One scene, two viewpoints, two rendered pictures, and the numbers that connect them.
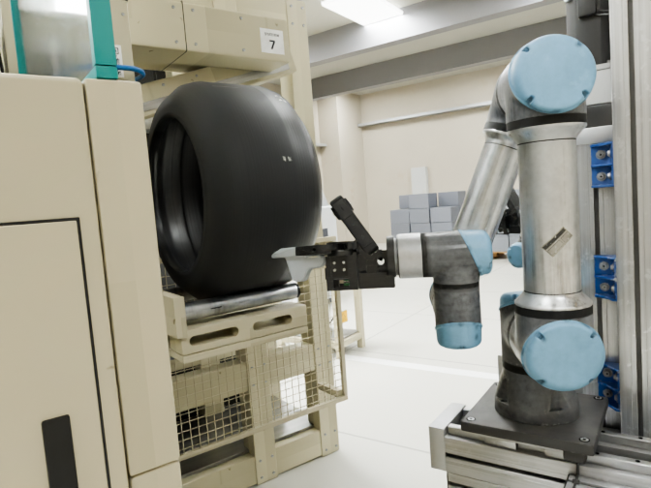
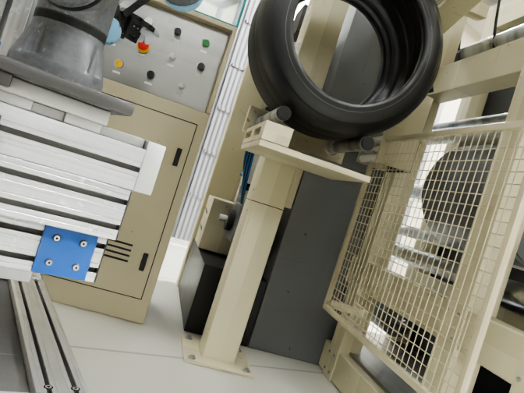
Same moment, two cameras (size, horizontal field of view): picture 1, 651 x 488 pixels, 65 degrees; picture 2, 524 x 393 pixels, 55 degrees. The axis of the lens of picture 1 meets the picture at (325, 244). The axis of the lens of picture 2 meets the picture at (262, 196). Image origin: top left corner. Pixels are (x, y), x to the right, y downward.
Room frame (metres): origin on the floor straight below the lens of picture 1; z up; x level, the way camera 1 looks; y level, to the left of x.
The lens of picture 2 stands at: (2.04, -1.26, 0.64)
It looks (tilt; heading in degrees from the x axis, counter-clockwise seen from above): 0 degrees down; 114
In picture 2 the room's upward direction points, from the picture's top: 18 degrees clockwise
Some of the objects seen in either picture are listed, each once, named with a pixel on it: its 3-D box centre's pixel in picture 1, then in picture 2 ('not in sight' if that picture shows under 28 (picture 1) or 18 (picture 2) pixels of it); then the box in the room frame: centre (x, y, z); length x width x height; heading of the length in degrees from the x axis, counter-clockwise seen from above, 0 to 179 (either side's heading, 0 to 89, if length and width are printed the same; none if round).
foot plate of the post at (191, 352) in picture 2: not in sight; (216, 353); (1.27, 0.51, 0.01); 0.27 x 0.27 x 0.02; 36
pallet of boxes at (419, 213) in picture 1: (428, 225); not in sight; (9.04, -1.87, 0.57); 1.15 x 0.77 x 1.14; 55
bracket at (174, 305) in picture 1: (155, 307); (296, 135); (1.33, 0.46, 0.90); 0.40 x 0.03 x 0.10; 36
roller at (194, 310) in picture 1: (240, 300); (271, 118); (1.32, 0.23, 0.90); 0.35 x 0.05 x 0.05; 126
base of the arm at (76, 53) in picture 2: not in sight; (62, 52); (1.35, -0.66, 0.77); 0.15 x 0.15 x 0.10
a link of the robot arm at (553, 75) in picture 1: (548, 216); not in sight; (0.81, -0.36, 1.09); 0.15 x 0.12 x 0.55; 171
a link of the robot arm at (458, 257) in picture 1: (455, 255); not in sight; (0.83, -0.21, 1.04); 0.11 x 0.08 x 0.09; 81
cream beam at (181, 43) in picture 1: (192, 41); not in sight; (1.75, 0.39, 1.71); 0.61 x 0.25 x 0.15; 126
